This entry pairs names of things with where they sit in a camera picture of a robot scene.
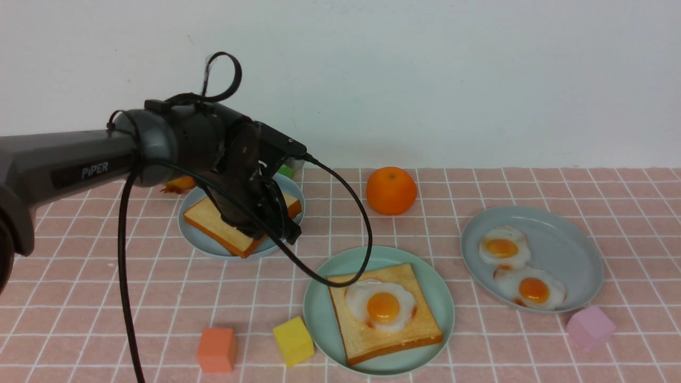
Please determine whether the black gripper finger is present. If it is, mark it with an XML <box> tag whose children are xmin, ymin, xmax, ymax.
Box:
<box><xmin>263</xmin><ymin>181</ymin><xmax>302</xmax><ymax>245</ymax></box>

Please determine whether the orange tangerine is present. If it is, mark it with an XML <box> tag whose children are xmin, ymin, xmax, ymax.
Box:
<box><xmin>366</xmin><ymin>166</ymin><xmax>418</xmax><ymax>215</ymax></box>

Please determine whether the orange foam cube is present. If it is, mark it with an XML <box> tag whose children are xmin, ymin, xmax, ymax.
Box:
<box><xmin>197</xmin><ymin>328</ymin><xmax>237</xmax><ymax>373</ymax></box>

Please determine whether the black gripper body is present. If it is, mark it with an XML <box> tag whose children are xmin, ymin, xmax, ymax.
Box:
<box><xmin>205</xmin><ymin>120</ymin><xmax>272</xmax><ymax>230</ymax></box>

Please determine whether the yellow foam cube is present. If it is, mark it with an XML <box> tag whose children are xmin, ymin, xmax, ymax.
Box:
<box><xmin>273</xmin><ymin>316</ymin><xmax>315</xmax><ymax>368</ymax></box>

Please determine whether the toast slice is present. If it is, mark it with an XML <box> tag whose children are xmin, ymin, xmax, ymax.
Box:
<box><xmin>183</xmin><ymin>196</ymin><xmax>268</xmax><ymax>259</ymax></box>
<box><xmin>328</xmin><ymin>263</ymin><xmax>443</xmax><ymax>365</ymax></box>

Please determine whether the pink foam cube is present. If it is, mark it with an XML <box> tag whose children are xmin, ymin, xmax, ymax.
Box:
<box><xmin>565</xmin><ymin>305</ymin><xmax>616</xmax><ymax>352</ymax></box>

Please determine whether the light blue bread plate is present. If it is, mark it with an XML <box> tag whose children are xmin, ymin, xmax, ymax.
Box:
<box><xmin>177</xmin><ymin>173</ymin><xmax>305</xmax><ymax>262</ymax></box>

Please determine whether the teal green centre plate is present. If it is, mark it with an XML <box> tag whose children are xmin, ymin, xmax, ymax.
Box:
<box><xmin>303</xmin><ymin>246</ymin><xmax>455</xmax><ymax>378</ymax></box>

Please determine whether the grey blue egg plate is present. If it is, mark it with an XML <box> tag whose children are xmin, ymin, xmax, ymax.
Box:
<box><xmin>461</xmin><ymin>206</ymin><xmax>604</xmax><ymax>314</ymax></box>

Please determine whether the fried egg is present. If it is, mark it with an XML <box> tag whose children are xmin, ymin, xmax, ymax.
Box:
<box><xmin>344</xmin><ymin>279</ymin><xmax>417</xmax><ymax>332</ymax></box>
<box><xmin>492</xmin><ymin>267</ymin><xmax>567</xmax><ymax>311</ymax></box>
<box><xmin>478</xmin><ymin>226</ymin><xmax>532</xmax><ymax>271</ymax></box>

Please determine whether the green foam cube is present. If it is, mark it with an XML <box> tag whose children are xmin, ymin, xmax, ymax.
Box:
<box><xmin>278</xmin><ymin>165</ymin><xmax>297</xmax><ymax>179</ymax></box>

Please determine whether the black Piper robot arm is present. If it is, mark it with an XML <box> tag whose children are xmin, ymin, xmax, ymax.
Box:
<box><xmin>1</xmin><ymin>100</ymin><xmax>306</xmax><ymax>286</ymax></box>

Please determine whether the fried egg front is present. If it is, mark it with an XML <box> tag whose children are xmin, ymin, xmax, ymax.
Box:
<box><xmin>492</xmin><ymin>267</ymin><xmax>567</xmax><ymax>311</ymax></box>

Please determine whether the pink checked tablecloth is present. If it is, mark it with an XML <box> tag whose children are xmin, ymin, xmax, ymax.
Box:
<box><xmin>1</xmin><ymin>168</ymin><xmax>680</xmax><ymax>382</ymax></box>

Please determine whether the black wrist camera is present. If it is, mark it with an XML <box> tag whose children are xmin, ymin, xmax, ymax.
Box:
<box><xmin>256</xmin><ymin>121</ymin><xmax>308</xmax><ymax>177</ymax></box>

